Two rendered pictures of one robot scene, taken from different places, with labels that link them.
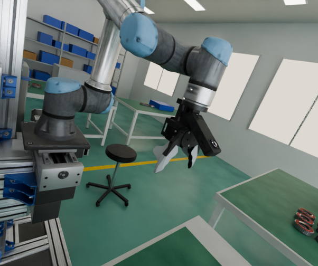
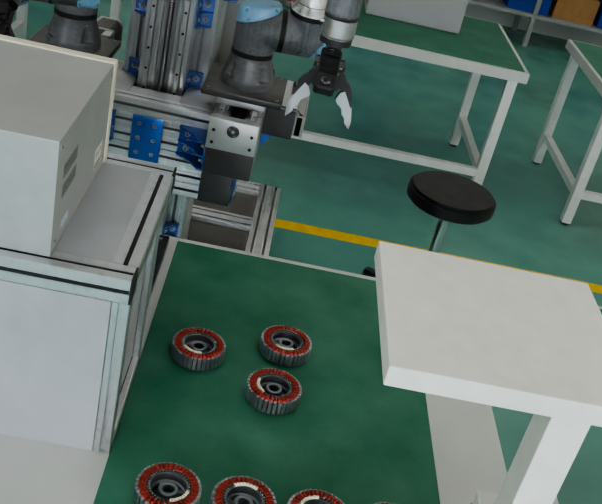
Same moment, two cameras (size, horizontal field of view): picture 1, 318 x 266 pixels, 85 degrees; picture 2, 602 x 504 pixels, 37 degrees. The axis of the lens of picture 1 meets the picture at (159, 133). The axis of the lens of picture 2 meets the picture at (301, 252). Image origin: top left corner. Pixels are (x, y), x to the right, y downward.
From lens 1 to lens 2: 1.77 m
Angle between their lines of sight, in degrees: 40
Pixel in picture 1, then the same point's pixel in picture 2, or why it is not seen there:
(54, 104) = (242, 37)
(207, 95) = (332, 27)
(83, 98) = (279, 30)
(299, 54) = not seen: outside the picture
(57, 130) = (242, 74)
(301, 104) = not seen: outside the picture
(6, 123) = (198, 64)
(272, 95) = not seen: outside the picture
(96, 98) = (301, 31)
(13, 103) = (208, 35)
